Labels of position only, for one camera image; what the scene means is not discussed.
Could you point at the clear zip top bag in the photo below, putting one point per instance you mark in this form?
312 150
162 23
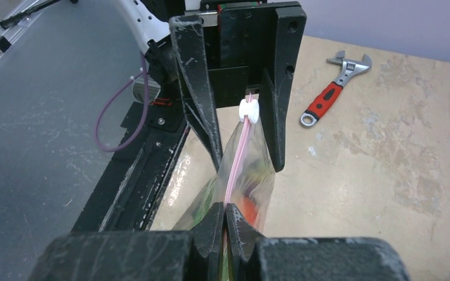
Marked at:
245 170

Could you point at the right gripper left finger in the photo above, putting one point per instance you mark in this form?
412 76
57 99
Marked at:
137 255

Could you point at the red handled adjustable wrench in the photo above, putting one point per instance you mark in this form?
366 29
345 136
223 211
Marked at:
324 101

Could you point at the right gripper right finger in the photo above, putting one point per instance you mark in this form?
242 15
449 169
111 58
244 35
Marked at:
253 256

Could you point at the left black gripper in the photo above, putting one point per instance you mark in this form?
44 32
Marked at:
253 46

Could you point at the orange fake fruit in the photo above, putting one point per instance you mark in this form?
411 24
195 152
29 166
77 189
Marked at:
250 211

